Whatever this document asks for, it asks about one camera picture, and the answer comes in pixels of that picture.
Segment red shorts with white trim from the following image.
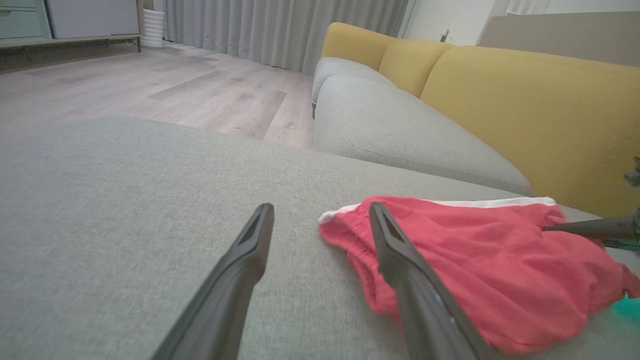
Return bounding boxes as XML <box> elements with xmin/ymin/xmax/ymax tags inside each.
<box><xmin>318</xmin><ymin>195</ymin><xmax>640</xmax><ymax>356</ymax></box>

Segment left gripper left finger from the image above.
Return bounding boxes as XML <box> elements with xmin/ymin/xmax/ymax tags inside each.
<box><xmin>150</xmin><ymin>202</ymin><xmax>275</xmax><ymax>360</ymax></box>

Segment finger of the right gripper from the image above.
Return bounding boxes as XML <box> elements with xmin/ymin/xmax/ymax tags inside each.
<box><xmin>542</xmin><ymin>214</ymin><xmax>640</xmax><ymax>242</ymax></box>

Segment grey sofa seat cushion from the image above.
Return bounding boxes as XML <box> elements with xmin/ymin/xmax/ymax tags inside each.
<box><xmin>311</xmin><ymin>56</ymin><xmax>399</xmax><ymax>120</ymax></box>
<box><xmin>312</xmin><ymin>75</ymin><xmax>534</xmax><ymax>197</ymax></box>

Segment white ribbed cylindrical appliance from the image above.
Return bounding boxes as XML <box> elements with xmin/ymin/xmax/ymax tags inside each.
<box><xmin>142</xmin><ymin>8</ymin><xmax>166</xmax><ymax>50</ymax></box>

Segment beige upholstered panel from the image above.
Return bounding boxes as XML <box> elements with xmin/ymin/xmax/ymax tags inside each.
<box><xmin>478</xmin><ymin>11</ymin><xmax>640</xmax><ymax>69</ymax></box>

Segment yellow sofa back cushion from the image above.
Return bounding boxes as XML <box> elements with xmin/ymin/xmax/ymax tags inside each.
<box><xmin>420</xmin><ymin>45</ymin><xmax>640</xmax><ymax>219</ymax></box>
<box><xmin>378</xmin><ymin>39</ymin><xmax>455</xmax><ymax>99</ymax></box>
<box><xmin>320</xmin><ymin>21</ymin><xmax>399</xmax><ymax>72</ymax></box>

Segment cabinet with teal drawers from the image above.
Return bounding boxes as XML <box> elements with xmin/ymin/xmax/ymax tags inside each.
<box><xmin>0</xmin><ymin>0</ymin><xmax>145</xmax><ymax>54</ymax></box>

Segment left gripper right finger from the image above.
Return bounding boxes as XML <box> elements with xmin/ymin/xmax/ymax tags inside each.
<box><xmin>368</xmin><ymin>201</ymin><xmax>494</xmax><ymax>360</ymax></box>

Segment grey pleated curtain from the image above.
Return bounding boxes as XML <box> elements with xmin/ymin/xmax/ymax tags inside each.
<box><xmin>159</xmin><ymin>0</ymin><xmax>410</xmax><ymax>75</ymax></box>

